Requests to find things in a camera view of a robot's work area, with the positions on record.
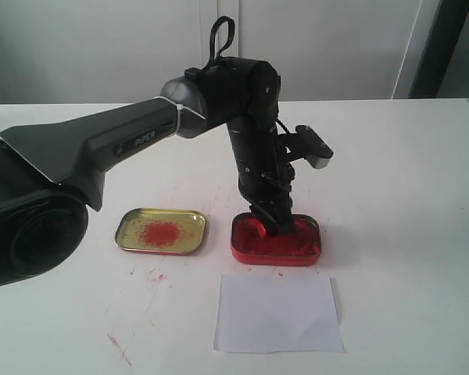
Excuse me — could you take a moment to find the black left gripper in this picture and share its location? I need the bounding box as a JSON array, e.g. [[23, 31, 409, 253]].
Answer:
[[227, 116, 295, 238]]

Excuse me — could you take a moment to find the red plastic stamp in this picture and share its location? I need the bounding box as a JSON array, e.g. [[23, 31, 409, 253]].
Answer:
[[252, 219, 267, 238]]

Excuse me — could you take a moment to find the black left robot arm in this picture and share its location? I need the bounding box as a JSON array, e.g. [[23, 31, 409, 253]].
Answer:
[[0, 57, 295, 286]]

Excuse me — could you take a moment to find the red ink pad tin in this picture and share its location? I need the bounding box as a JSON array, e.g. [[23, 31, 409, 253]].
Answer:
[[231, 212, 321, 267]]

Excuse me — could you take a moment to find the white paper sheet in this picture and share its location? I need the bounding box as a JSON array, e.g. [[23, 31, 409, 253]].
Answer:
[[213, 274, 345, 354]]

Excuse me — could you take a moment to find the gold tin lid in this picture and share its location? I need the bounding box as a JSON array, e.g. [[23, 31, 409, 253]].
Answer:
[[115, 208, 207, 255]]

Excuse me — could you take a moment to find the white cabinet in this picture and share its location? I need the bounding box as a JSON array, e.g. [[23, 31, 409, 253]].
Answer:
[[0, 1, 439, 104]]

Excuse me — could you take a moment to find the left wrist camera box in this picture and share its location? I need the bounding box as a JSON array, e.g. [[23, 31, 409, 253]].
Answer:
[[295, 125, 334, 170]]

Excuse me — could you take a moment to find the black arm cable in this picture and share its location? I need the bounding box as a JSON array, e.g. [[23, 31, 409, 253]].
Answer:
[[201, 16, 236, 73]]

